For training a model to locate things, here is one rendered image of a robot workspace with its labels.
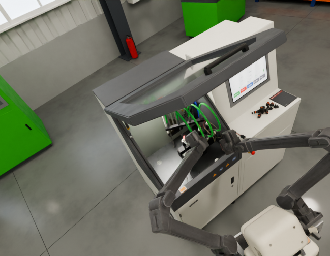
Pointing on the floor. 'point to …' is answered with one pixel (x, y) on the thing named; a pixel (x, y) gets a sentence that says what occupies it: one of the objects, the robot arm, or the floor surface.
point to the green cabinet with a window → (15, 130)
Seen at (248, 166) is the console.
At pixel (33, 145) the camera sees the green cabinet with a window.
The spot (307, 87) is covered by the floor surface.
